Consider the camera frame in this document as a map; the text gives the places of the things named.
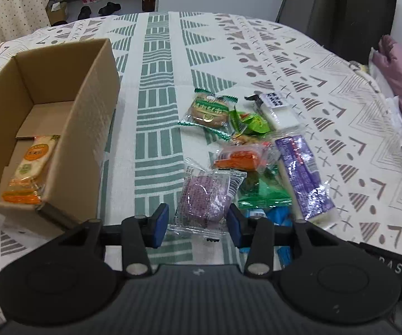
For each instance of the white black-label snack packet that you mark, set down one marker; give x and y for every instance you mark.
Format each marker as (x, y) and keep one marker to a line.
(281, 117)

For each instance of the long purple snack packet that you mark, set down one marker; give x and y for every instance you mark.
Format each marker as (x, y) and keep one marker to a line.
(302, 174)

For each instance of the orange cream snack packet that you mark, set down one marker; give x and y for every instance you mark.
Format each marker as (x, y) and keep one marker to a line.
(26, 167)

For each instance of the black shoe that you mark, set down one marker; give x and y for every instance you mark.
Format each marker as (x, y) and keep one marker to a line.
(110, 7)
(84, 13)

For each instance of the dark green packet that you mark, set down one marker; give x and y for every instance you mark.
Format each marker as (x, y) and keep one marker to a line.
(267, 192)

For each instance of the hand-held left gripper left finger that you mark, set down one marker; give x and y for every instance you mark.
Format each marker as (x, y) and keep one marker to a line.
(160, 225)

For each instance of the white crumpled bag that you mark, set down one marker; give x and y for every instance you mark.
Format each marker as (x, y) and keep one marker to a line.
(394, 111)

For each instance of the dark grey sofa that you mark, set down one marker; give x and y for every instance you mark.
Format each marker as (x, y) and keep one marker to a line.
(344, 10)

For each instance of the small tan snack packet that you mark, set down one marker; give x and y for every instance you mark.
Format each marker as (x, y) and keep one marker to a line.
(244, 139)

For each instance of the pink cloth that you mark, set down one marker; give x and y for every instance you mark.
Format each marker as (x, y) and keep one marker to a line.
(401, 76)

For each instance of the small open cardboard box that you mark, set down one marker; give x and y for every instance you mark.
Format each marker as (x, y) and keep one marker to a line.
(57, 11)

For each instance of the round purple cake packet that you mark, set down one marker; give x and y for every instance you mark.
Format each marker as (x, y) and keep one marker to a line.
(201, 192)

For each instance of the round brown cake packet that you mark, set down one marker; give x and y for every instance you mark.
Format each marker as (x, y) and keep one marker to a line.
(208, 111)

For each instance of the blue snack packet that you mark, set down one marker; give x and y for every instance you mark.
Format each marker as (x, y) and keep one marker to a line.
(278, 214)

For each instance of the small bright green packet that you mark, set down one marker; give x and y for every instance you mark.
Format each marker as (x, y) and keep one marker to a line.
(256, 124)

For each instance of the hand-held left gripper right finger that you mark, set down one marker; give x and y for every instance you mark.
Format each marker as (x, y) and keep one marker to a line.
(235, 228)

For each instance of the orange clear-wrap snack packet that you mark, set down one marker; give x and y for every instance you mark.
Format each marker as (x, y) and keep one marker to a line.
(242, 157)

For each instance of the brown cardboard box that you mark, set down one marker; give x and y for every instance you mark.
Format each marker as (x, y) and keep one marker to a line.
(92, 111)

